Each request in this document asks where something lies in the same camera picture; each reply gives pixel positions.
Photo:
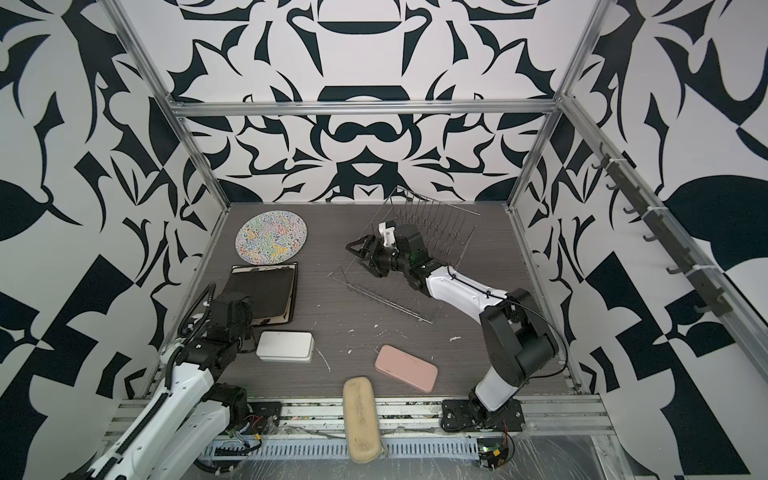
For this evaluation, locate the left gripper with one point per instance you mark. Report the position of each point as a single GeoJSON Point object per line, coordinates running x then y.
{"type": "Point", "coordinates": [247, 313]}

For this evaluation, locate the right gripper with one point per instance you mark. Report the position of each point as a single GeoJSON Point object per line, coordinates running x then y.
{"type": "Point", "coordinates": [374, 241]}

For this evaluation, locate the large black square plate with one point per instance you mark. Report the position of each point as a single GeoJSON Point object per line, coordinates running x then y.
{"type": "Point", "coordinates": [272, 291]}

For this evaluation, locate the round speckled plate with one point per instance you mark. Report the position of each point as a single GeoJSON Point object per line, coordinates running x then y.
{"type": "Point", "coordinates": [271, 238]}

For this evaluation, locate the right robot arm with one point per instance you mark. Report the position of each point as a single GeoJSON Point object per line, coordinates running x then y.
{"type": "Point", "coordinates": [519, 339]}

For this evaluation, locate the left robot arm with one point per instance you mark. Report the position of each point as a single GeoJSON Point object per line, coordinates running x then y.
{"type": "Point", "coordinates": [191, 407]}

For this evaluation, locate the white rectangular case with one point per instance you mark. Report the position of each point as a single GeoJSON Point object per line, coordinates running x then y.
{"type": "Point", "coordinates": [285, 346]}

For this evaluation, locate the pink rectangular case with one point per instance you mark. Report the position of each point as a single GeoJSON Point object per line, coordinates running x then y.
{"type": "Point", "coordinates": [406, 368]}

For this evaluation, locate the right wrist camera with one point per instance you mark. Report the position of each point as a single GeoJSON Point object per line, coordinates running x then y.
{"type": "Point", "coordinates": [387, 232]}

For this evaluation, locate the wire dish rack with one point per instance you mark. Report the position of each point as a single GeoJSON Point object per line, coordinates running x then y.
{"type": "Point", "coordinates": [447, 230]}

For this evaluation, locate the black wall hook rail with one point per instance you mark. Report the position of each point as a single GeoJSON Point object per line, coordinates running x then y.
{"type": "Point", "coordinates": [666, 230]}

